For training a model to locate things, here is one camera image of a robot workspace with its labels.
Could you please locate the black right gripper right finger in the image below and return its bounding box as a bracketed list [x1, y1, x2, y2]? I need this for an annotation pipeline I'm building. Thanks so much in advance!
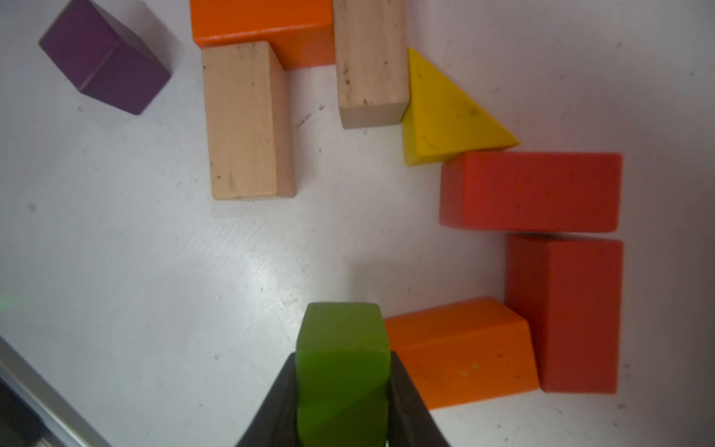
[387, 351, 450, 447]

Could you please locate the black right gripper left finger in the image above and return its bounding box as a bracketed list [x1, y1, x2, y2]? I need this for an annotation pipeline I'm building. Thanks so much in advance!
[236, 353, 300, 447]

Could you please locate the orange block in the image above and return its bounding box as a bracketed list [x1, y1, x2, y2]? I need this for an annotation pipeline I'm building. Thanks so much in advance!
[385, 297, 540, 410]
[189, 0, 336, 71]

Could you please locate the green block row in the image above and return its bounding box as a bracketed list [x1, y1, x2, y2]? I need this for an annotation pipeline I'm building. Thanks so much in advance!
[295, 303, 391, 446]

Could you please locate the red block pair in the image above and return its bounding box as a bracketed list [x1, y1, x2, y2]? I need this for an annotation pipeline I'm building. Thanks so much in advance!
[439, 151, 623, 233]
[505, 234, 624, 394]

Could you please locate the natural wood block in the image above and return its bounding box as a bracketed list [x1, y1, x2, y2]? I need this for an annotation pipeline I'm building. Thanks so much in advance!
[333, 0, 411, 130]
[201, 41, 297, 200]

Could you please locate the purple cube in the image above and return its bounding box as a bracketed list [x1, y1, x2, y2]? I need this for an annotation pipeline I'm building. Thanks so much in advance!
[39, 0, 171, 115]

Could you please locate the yellow triangle block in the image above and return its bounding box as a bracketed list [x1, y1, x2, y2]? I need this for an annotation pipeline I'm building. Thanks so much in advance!
[401, 48, 519, 167]

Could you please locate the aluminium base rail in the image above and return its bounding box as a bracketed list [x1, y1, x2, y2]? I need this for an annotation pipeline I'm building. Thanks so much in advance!
[1, 338, 110, 446]

